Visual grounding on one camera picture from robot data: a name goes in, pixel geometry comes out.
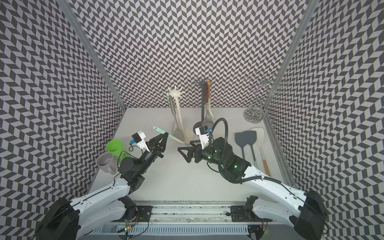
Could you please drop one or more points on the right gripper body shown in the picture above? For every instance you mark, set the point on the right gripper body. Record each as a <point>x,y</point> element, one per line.
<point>208,155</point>

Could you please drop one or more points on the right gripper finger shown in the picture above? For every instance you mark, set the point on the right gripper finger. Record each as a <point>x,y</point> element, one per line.
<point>196,144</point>
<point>187,153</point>

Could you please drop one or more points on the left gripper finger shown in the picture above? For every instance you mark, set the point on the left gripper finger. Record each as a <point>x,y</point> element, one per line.
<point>156,141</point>
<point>163,144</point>

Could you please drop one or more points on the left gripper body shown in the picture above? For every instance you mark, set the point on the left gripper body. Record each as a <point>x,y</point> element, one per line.
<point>147,158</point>

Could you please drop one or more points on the cream turner mint handle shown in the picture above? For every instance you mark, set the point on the cream turner mint handle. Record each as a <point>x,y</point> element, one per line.
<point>161,131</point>

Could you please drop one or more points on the grey spatula mint handle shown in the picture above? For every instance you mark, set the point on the grey spatula mint handle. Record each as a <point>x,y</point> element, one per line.
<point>251,138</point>

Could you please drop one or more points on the cream spatula wooden handle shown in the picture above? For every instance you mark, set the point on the cream spatula wooden handle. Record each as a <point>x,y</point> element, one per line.
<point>260,141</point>

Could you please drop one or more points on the grey turner mint handle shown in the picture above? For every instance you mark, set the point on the grey turner mint handle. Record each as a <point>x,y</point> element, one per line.
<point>241,142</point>

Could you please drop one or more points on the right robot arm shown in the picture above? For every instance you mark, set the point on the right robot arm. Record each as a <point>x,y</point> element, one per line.
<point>304,211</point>

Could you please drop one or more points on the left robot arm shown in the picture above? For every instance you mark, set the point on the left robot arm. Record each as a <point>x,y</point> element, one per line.
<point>72,219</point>

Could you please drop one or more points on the cream utensil rack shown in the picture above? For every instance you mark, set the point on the cream utensil rack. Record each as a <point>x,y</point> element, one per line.
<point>176,94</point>

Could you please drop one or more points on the dark grey utensil rack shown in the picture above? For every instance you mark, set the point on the dark grey utensil rack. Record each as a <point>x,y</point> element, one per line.
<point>202,85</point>

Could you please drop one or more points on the cream slotted turner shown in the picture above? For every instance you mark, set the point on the cream slotted turner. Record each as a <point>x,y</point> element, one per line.
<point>177,133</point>

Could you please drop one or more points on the green plastic goblet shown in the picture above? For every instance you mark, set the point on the green plastic goblet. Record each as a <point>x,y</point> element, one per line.
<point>117,149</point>

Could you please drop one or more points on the grey ceramic mug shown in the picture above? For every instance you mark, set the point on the grey ceramic mug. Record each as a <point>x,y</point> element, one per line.
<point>107,163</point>

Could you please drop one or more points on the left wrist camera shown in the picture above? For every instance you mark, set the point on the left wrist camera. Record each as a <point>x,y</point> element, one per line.
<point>139,141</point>

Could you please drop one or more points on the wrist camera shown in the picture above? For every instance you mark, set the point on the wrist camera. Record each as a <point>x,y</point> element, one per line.
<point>139,141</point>
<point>204,135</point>

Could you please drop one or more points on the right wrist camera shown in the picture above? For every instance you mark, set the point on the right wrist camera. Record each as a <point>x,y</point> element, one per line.
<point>204,135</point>

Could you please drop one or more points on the cream spoon brown handle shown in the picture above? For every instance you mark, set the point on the cream spoon brown handle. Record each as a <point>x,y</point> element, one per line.
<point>208,110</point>

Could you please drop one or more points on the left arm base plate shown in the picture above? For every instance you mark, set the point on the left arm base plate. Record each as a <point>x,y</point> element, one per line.
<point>137,214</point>

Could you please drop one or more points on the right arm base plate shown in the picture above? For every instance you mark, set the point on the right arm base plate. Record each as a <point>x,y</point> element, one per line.
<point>240,214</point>

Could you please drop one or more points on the aluminium front rail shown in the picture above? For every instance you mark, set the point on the aluminium front rail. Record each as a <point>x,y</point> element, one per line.
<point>188,219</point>

